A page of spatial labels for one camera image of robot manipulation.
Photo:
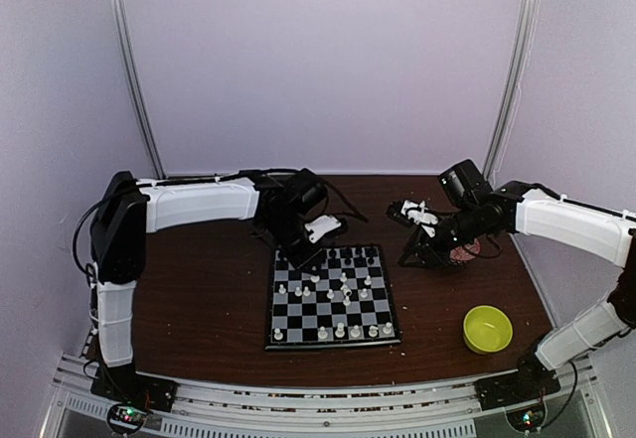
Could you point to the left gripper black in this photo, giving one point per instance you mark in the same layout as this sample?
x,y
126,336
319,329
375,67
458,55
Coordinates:
x,y
302,260

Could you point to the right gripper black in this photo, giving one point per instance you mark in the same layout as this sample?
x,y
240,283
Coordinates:
x,y
433,257

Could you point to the black white chessboard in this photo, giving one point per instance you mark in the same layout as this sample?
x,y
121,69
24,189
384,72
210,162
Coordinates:
x,y
314,299

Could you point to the white rook chess piece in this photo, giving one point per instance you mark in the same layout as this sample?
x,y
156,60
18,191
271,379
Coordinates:
x,y
387,329

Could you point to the white bishop chess piece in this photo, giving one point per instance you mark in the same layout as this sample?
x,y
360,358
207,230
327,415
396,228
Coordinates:
x,y
355,332

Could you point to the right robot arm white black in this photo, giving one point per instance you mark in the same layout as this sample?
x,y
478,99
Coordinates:
x,y
598,244

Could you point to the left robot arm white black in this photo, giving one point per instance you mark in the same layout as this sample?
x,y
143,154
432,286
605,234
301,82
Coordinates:
x,y
129,212

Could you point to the cluster white chess piece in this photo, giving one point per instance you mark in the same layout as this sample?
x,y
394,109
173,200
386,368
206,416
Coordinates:
x,y
346,290

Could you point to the white king chess piece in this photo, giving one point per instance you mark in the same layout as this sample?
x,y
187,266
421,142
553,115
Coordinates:
x,y
340,331

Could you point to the patterned blue red bowl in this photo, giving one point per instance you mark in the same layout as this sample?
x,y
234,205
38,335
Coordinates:
x,y
462,254

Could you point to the yellow-green bowl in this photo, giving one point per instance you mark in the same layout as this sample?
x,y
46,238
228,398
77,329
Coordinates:
x,y
486,330

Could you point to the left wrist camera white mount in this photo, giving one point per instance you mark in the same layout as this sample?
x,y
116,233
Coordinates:
x,y
320,227

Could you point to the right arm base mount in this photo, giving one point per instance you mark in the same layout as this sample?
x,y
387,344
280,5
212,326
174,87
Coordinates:
x,y
521,395

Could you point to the right aluminium frame post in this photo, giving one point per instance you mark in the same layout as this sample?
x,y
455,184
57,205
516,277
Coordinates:
x,y
512,88

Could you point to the aluminium frame post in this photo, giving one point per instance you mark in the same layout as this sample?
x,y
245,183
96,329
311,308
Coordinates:
x,y
512,88
134,87

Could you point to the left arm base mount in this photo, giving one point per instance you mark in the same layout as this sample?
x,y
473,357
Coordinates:
x,y
131,409

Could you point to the left aluminium frame post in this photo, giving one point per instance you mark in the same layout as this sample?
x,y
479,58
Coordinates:
x,y
134,87

